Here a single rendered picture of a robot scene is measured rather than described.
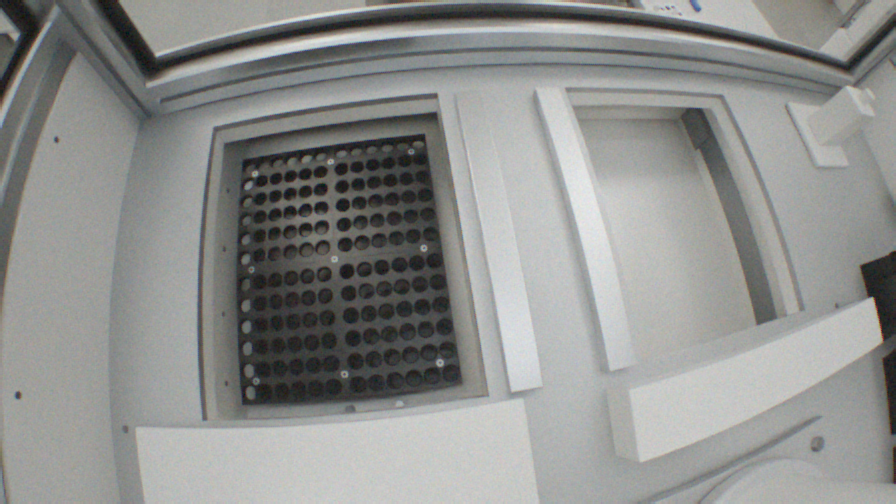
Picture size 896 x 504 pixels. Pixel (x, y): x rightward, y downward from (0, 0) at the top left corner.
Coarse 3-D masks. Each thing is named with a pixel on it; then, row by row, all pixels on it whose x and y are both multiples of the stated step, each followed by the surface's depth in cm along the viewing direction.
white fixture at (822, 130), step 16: (848, 96) 28; (864, 96) 26; (800, 112) 35; (816, 112) 33; (832, 112) 30; (848, 112) 28; (864, 112) 27; (800, 128) 34; (816, 128) 33; (832, 128) 31; (848, 128) 29; (816, 144) 34; (832, 144) 33; (816, 160) 33; (832, 160) 33
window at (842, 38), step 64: (128, 0) 20; (192, 0) 22; (256, 0) 24; (320, 0) 26; (384, 0) 27; (448, 0) 28; (512, 0) 29; (576, 0) 29; (640, 0) 29; (704, 0) 28; (768, 0) 27; (832, 0) 25
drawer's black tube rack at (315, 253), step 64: (256, 192) 33; (320, 192) 37; (384, 192) 34; (256, 256) 35; (320, 256) 32; (384, 256) 32; (256, 320) 30; (320, 320) 30; (384, 320) 31; (448, 320) 31; (256, 384) 28; (320, 384) 32; (384, 384) 29; (448, 384) 29
